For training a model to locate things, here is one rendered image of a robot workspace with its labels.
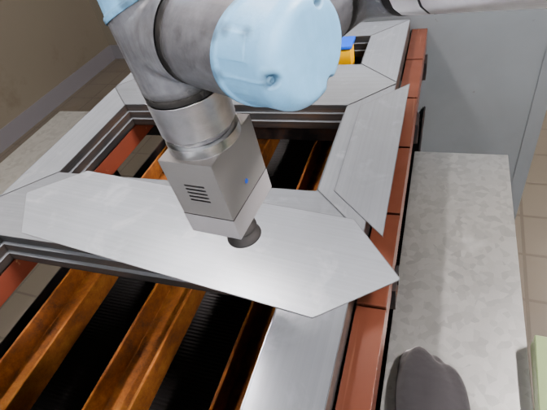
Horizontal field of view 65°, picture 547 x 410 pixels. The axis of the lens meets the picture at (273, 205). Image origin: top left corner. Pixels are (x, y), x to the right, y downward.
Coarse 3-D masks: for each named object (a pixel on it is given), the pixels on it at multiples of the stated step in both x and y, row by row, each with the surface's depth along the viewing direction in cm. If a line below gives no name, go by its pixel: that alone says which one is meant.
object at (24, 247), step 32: (128, 128) 108; (320, 128) 93; (352, 128) 83; (96, 160) 98; (288, 192) 73; (320, 192) 71; (0, 224) 81; (0, 256) 79; (32, 256) 78; (64, 256) 75; (96, 256) 72; (192, 288) 67
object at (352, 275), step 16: (352, 224) 64; (352, 240) 62; (368, 240) 62; (352, 256) 60; (368, 256) 60; (336, 272) 59; (352, 272) 58; (368, 272) 58; (336, 288) 57; (352, 288) 56; (368, 288) 56; (320, 304) 55; (336, 304) 55
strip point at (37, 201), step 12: (72, 180) 87; (36, 192) 86; (48, 192) 86; (60, 192) 85; (24, 204) 84; (36, 204) 83; (48, 204) 83; (24, 216) 81; (36, 216) 80; (24, 228) 79
